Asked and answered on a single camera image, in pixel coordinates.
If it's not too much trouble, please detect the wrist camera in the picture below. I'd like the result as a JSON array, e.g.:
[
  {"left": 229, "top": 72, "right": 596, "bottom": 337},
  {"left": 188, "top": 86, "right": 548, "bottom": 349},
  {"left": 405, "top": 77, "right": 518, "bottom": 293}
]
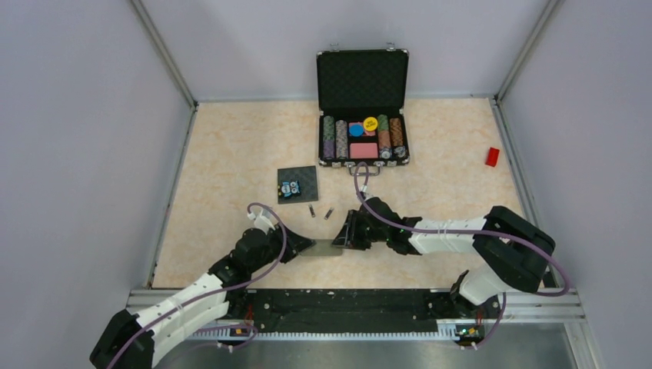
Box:
[
  {"left": 358, "top": 185, "right": 374, "bottom": 201},
  {"left": 248, "top": 209, "right": 275, "bottom": 233}
]

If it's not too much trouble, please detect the pink card deck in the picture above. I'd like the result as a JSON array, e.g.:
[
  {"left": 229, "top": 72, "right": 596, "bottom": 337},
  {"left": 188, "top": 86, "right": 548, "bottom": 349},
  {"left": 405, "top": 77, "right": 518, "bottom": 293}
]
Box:
[{"left": 349, "top": 142, "right": 379, "bottom": 159}]

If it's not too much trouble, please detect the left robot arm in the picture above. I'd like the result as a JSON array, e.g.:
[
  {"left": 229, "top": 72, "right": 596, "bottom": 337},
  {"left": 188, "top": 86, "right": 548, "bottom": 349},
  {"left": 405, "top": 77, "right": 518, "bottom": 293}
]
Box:
[{"left": 89, "top": 225, "right": 316, "bottom": 368}]

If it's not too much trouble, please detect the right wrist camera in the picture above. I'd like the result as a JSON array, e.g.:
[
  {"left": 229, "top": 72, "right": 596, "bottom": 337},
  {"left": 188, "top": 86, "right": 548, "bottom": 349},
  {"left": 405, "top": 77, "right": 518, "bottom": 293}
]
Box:
[{"left": 358, "top": 185, "right": 374, "bottom": 201}]

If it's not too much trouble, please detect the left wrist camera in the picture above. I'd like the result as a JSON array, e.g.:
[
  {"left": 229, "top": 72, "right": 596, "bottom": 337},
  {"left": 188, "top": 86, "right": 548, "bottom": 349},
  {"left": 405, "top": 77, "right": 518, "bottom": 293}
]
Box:
[{"left": 248, "top": 209, "right": 275, "bottom": 233}]

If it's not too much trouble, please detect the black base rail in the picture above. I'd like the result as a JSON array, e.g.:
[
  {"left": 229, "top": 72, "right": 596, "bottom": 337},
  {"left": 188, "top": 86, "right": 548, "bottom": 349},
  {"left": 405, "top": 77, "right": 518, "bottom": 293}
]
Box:
[{"left": 198, "top": 288, "right": 485, "bottom": 336}]

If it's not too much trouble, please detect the blue round chip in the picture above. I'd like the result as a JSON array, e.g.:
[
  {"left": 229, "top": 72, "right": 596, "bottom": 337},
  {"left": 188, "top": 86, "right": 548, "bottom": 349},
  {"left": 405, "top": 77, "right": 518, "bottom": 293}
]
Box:
[{"left": 348, "top": 122, "right": 364, "bottom": 137}]

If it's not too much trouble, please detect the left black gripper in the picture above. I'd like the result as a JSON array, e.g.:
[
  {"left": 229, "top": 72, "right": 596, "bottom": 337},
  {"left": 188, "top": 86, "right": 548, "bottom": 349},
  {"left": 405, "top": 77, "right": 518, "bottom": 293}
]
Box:
[{"left": 249, "top": 221, "right": 315, "bottom": 273}]

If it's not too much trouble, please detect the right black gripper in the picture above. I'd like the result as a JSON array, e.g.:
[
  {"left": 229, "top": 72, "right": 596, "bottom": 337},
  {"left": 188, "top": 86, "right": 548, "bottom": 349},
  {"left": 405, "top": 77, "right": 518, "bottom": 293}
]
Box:
[{"left": 332, "top": 209, "right": 390, "bottom": 251}]

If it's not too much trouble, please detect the black poker chip case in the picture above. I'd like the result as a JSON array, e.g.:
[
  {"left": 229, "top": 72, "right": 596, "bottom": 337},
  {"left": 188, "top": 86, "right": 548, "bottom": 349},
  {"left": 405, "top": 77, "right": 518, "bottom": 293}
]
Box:
[{"left": 316, "top": 46, "right": 411, "bottom": 171}]

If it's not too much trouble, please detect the red toy brick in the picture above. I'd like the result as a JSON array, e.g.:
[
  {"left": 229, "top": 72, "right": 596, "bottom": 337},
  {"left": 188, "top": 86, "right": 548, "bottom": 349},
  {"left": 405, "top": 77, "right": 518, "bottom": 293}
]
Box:
[{"left": 485, "top": 147, "right": 501, "bottom": 168}]

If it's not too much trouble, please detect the black foam battery tray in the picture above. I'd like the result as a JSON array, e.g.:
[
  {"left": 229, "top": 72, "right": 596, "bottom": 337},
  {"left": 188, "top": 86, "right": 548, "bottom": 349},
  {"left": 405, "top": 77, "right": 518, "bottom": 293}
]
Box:
[{"left": 277, "top": 166, "right": 319, "bottom": 204}]

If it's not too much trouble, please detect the yellow round chip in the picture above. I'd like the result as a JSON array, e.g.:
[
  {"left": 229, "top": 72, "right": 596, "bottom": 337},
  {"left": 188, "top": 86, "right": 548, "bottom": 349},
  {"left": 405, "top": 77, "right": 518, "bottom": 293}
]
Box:
[{"left": 363, "top": 117, "right": 379, "bottom": 131}]

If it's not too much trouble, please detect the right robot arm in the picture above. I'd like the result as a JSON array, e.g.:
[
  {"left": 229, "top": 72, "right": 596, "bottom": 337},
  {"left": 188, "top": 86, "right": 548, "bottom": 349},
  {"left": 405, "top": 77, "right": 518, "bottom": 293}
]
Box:
[{"left": 332, "top": 197, "right": 556, "bottom": 317}]

